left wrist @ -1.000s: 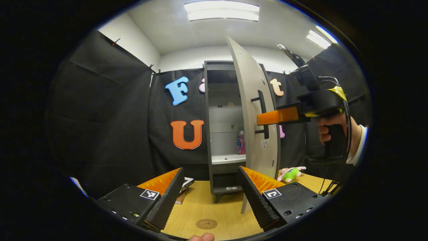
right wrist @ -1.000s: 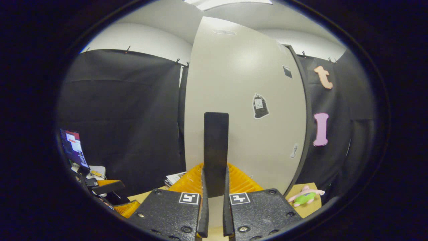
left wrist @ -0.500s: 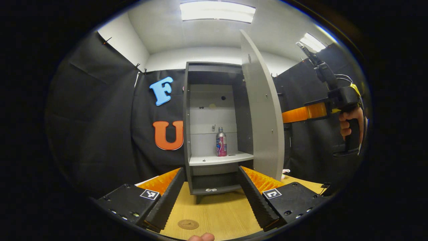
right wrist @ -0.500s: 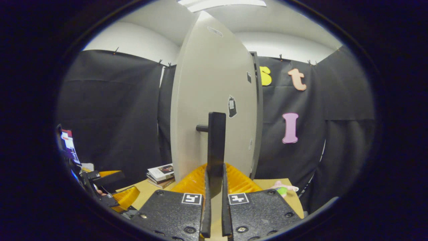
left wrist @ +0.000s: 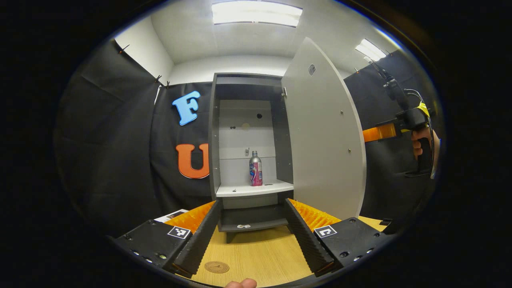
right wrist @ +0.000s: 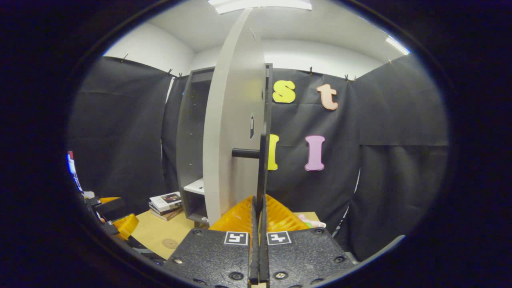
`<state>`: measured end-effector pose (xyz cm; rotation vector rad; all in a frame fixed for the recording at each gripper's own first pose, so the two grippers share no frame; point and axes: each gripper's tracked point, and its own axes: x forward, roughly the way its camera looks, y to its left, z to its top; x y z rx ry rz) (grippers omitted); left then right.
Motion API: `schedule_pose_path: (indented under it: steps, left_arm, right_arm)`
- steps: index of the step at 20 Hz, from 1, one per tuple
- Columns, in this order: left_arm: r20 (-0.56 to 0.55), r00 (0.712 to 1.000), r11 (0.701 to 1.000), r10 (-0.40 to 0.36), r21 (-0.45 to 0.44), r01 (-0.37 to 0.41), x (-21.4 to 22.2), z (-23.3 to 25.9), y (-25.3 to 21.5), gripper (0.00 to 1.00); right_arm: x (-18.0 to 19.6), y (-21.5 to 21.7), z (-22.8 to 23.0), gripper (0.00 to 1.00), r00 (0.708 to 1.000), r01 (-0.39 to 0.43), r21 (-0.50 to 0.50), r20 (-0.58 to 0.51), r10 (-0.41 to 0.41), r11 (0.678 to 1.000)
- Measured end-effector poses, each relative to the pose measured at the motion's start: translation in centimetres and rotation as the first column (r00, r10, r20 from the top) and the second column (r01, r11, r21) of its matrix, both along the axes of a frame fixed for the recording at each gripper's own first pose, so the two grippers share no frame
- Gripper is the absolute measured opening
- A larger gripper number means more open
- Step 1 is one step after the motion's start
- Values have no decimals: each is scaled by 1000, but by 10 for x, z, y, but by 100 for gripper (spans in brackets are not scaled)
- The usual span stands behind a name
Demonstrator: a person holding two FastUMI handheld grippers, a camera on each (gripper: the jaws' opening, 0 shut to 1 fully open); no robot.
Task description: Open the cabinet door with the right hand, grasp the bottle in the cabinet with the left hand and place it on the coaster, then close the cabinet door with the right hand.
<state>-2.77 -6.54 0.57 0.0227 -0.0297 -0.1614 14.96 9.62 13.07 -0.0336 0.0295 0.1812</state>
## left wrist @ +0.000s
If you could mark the grey cabinet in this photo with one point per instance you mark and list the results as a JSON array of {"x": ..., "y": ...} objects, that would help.
[{"x": 214, "y": 140}]

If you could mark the white photo booklet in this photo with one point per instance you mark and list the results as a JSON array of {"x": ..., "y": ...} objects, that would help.
[{"x": 172, "y": 215}]

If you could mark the beige cabinet door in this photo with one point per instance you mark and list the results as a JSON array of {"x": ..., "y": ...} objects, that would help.
[{"x": 324, "y": 140}]

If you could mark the black backdrop cloth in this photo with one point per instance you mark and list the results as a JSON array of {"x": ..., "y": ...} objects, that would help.
[{"x": 120, "y": 160}]

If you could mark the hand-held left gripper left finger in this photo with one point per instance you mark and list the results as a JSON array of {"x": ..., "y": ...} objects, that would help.
[{"x": 200, "y": 242}]

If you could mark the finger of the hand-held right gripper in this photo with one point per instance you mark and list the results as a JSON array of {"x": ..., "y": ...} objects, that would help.
[{"x": 380, "y": 132}]

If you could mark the silver bottle with pink label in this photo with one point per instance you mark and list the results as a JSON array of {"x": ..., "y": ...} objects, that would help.
[{"x": 256, "y": 170}]

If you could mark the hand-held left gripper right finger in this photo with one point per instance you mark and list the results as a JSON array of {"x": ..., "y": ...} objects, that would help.
[{"x": 306, "y": 242}]

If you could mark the small black block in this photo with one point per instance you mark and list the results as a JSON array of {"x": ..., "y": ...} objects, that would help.
[{"x": 386, "y": 222}]

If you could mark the round brown coaster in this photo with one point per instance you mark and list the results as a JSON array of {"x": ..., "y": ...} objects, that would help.
[{"x": 216, "y": 267}]

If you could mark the small ceiling light panel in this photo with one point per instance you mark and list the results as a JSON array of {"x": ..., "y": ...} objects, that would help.
[{"x": 370, "y": 50}]

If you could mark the metal door hinge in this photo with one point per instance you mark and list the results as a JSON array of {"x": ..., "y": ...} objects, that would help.
[{"x": 284, "y": 92}]

